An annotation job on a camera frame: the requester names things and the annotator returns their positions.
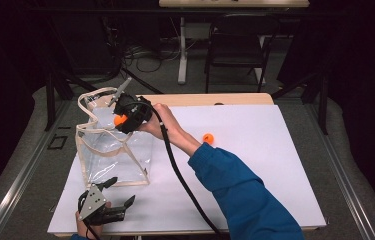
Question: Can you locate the black chair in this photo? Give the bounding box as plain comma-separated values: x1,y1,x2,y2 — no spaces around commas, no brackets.
204,13,281,94

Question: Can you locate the white board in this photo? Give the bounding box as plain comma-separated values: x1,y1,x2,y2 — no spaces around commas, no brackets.
47,104,328,234

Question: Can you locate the bundle of floor cables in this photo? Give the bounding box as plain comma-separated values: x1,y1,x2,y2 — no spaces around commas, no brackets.
121,39,183,74

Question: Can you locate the orange ping-pong ball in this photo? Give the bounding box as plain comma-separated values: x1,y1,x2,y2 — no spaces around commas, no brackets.
202,132,215,146
113,114,129,127

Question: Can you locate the person's left hand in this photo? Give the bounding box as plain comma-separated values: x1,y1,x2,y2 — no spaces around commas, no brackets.
74,213,103,240

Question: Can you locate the wooden table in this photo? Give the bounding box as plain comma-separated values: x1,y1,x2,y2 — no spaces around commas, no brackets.
53,93,321,238

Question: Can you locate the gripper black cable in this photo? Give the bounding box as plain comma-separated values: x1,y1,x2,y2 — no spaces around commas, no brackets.
77,190,102,240
121,99,224,239

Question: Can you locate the dark curtain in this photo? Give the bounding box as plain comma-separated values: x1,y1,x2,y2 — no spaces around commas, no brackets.
324,0,375,214
0,0,48,214

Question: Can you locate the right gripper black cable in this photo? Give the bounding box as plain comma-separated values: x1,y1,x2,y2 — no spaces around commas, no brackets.
121,99,224,239

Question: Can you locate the person's right hand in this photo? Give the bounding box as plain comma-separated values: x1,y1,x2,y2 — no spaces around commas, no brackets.
138,103,184,143

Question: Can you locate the black floor hatch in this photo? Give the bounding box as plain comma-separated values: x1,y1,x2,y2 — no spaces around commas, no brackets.
47,134,69,151

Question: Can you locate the black metal stand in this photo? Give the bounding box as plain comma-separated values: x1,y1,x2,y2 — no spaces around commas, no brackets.
43,71,89,132
271,71,329,136

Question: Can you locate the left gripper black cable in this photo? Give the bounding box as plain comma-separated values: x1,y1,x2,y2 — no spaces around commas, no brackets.
77,190,102,240

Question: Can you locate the white desk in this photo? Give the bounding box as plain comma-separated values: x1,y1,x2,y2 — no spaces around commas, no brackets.
158,0,310,85

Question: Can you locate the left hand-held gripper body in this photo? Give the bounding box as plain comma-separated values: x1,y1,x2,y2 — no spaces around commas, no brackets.
76,184,127,227

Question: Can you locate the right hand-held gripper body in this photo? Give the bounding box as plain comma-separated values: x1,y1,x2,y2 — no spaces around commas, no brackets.
107,77,153,130

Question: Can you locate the aluminium floor rail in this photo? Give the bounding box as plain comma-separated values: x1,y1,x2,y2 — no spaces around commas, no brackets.
304,103,375,240
0,99,76,240

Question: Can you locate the clear plastic tote bag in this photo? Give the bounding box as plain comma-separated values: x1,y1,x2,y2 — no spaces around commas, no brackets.
74,86,157,188

